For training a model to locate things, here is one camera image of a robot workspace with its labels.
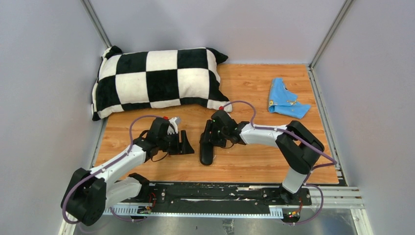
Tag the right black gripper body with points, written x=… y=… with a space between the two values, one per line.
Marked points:
x=219 y=136

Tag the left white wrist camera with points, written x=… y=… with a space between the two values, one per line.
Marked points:
x=173 y=125

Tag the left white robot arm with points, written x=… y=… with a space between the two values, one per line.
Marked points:
x=91 y=191

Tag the black white checkered pillow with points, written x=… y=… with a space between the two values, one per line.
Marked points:
x=157 y=79

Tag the aluminium frame rail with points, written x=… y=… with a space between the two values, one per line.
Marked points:
x=324 y=197

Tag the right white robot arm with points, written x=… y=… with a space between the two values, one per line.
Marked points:
x=300 y=148

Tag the blue crumpled cloth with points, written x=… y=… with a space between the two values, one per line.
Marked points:
x=284 y=102

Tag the black sunglasses case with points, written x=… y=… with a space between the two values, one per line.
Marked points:
x=206 y=154

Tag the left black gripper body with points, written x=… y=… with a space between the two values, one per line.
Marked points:
x=171 y=143

